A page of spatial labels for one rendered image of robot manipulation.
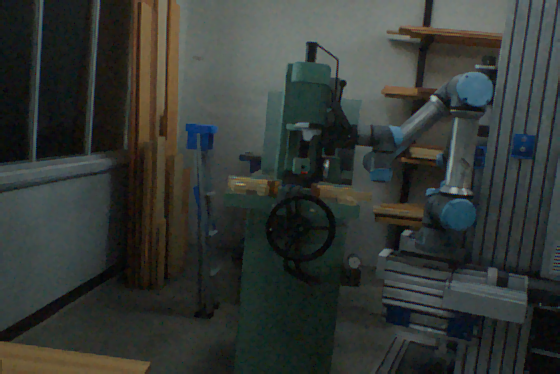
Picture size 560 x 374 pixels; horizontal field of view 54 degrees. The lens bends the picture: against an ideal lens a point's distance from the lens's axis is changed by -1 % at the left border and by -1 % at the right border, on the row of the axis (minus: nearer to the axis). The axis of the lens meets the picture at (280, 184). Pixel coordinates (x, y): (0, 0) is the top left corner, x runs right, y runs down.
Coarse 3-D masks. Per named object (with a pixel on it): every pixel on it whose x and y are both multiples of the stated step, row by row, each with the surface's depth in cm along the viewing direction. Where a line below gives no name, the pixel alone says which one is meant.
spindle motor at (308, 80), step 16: (304, 64) 243; (320, 64) 243; (304, 80) 243; (320, 80) 244; (304, 96) 244; (320, 96) 246; (288, 112) 251; (304, 112) 245; (320, 112) 247; (288, 128) 250
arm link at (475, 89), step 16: (464, 80) 179; (480, 80) 179; (448, 96) 191; (464, 96) 178; (480, 96) 179; (464, 112) 181; (480, 112) 181; (464, 128) 183; (464, 144) 183; (448, 160) 188; (464, 160) 184; (448, 176) 187; (464, 176) 184; (448, 192) 185; (464, 192) 184; (432, 208) 195; (448, 208) 183; (464, 208) 183; (448, 224) 184; (464, 224) 184
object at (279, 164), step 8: (288, 64) 268; (288, 72) 269; (288, 80) 269; (288, 88) 270; (288, 96) 270; (288, 104) 270; (280, 120) 281; (280, 128) 272; (280, 136) 272; (280, 144) 273; (320, 144) 273; (280, 152) 273; (320, 152) 274; (280, 160) 274; (320, 160) 274; (280, 168) 274; (320, 168) 275; (312, 176) 275
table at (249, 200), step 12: (228, 192) 242; (252, 192) 249; (228, 204) 241; (240, 204) 241; (252, 204) 241; (264, 204) 241; (312, 204) 242; (336, 204) 242; (348, 204) 243; (312, 216) 233; (348, 216) 243
